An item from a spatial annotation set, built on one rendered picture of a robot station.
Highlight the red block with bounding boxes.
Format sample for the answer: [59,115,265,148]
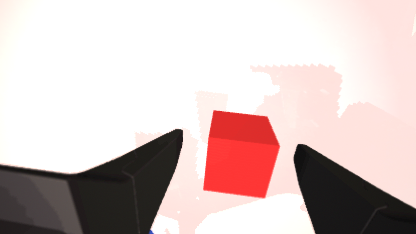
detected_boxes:
[203,110,280,199]

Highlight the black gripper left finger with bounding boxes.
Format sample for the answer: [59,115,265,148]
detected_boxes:
[0,129,183,234]

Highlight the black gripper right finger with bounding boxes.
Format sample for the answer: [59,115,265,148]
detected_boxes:
[293,144,416,234]

